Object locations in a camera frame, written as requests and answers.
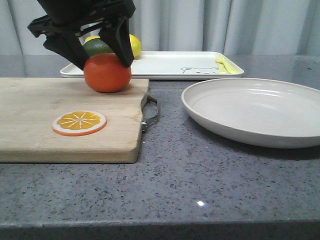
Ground orange mandarin fruit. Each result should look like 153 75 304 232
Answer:
83 53 132 93

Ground yellow plastic knife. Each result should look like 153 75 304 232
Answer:
219 55 244 74

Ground white rectangular tray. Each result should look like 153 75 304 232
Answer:
59 51 245 81

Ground orange slice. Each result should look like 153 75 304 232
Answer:
51 110 107 137

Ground grey curtain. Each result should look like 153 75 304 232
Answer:
0 0 320 56

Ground yellow lemon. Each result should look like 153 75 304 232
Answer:
129 34 142 58
84 35 100 43

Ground yellow lemon right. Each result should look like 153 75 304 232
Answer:
129 34 142 58

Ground yellow lemon left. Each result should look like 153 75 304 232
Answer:
84 35 100 43

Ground wooden cutting board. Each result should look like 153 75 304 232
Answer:
0 77 159 164

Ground beige round plate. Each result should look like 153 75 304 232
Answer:
181 78 320 149

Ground green lime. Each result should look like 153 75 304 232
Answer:
83 38 114 57

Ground yellow plastic fork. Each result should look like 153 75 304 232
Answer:
215 54 229 74

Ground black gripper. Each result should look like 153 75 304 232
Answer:
27 0 136 70

